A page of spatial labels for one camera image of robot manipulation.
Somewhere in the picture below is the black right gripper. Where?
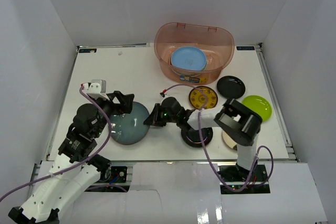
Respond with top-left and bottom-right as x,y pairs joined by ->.
144,102 -> 179,126

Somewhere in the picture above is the dark teal ceramic plate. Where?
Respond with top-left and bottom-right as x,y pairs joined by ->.
110,102 -> 149,145

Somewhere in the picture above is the black glossy plate front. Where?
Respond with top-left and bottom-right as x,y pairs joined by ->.
181,127 -> 213,148

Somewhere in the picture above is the yellow patterned black plate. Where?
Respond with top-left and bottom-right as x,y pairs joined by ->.
188,86 -> 218,109

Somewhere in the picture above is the yellow-orange plastic plate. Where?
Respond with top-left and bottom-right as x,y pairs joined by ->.
170,62 -> 207,77

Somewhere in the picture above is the light blue plastic plate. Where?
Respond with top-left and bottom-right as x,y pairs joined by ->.
170,46 -> 207,66

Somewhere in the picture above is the beige ceramic plate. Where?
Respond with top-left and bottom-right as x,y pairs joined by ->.
222,131 -> 237,151

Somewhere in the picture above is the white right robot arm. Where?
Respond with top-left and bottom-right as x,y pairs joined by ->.
143,97 -> 263,182

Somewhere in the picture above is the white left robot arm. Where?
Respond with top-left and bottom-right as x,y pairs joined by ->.
8,91 -> 134,223

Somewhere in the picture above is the translucent pink plastic bin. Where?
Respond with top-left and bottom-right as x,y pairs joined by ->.
154,23 -> 235,85

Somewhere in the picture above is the left blue corner label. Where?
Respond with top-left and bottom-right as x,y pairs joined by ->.
78,48 -> 97,54

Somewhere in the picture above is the blue corner label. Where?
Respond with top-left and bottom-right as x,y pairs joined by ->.
78,48 -> 97,54
236,46 -> 255,51

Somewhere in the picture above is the black plate rear right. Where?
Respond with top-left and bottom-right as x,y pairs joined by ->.
216,76 -> 246,99

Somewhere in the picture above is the lime green plate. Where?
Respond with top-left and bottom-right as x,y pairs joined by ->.
242,95 -> 272,122

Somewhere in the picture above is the right blue corner label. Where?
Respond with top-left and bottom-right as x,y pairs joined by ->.
236,46 -> 255,51

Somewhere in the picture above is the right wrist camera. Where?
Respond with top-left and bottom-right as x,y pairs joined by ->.
160,89 -> 169,98

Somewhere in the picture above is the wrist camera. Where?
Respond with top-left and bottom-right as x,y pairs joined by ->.
81,79 -> 110,100
160,89 -> 169,98

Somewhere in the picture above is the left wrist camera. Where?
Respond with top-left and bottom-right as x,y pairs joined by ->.
81,79 -> 110,100

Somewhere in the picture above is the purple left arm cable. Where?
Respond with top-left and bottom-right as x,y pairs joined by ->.
0,84 -> 129,204

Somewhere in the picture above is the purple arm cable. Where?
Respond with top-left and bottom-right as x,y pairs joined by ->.
165,83 -> 275,192
0,84 -> 129,204

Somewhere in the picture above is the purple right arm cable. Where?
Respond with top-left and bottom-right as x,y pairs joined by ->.
165,83 -> 275,192

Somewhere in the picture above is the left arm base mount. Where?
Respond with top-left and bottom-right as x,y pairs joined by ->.
99,166 -> 128,184

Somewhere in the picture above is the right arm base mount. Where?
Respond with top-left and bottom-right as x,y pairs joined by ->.
217,165 -> 268,184

